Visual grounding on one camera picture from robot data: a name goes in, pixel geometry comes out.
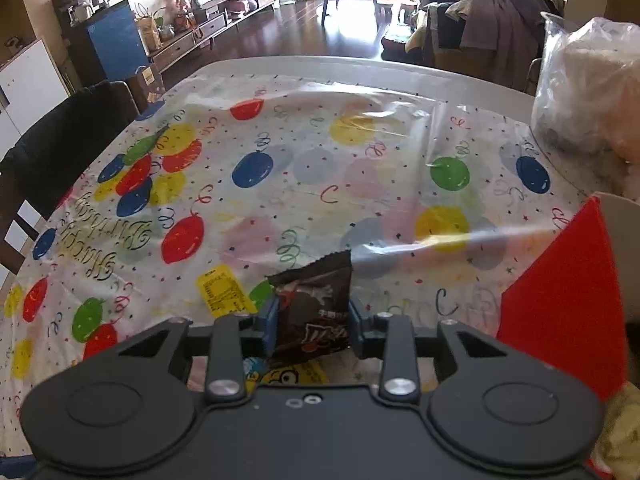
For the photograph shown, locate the white cabinet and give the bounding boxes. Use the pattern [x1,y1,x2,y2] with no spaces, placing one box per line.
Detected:
[0,37,72,134]

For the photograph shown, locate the black chair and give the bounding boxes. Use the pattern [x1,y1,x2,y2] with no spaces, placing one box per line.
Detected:
[0,80,142,272]

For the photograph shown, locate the red cardboard box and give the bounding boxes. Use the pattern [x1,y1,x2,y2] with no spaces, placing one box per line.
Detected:
[496,192,640,402]

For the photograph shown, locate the brown chocolate snack packet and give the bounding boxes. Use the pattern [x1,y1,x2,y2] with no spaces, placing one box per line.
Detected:
[266,249,354,365]

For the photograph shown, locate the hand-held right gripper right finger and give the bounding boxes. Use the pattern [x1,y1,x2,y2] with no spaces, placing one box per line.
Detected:
[347,297,507,406]

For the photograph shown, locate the clear plastic bag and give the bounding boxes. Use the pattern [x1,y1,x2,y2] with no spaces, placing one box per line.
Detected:
[530,11,640,197]

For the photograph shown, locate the brown paper bag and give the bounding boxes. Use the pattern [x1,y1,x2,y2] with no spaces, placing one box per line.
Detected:
[126,64,167,112]

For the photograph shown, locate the sofa with clothes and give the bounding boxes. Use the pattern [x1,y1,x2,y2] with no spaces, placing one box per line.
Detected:
[405,0,567,97]

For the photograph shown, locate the balloon printed tablecloth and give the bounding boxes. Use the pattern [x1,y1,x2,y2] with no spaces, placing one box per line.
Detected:
[0,72,601,461]

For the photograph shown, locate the yellow label snack packet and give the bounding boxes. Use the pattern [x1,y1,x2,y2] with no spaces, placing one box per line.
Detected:
[196,266,257,318]

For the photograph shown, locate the black coffee machine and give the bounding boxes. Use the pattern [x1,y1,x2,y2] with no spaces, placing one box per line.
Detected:
[51,0,110,28]

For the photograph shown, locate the wooden television cabinet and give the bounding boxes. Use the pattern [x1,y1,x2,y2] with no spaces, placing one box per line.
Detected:
[150,0,279,62]

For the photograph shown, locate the yellow cartoon snack packet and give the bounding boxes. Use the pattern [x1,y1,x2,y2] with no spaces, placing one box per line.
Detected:
[242,357,332,387]

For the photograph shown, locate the pale yellow snack bag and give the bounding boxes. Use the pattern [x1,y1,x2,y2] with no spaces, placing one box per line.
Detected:
[589,379,640,480]

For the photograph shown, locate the blue cabinet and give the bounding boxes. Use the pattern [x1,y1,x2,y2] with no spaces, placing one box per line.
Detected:
[69,0,152,87]

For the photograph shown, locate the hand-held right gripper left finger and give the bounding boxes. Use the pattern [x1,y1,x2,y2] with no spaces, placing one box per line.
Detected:
[117,296,281,407]

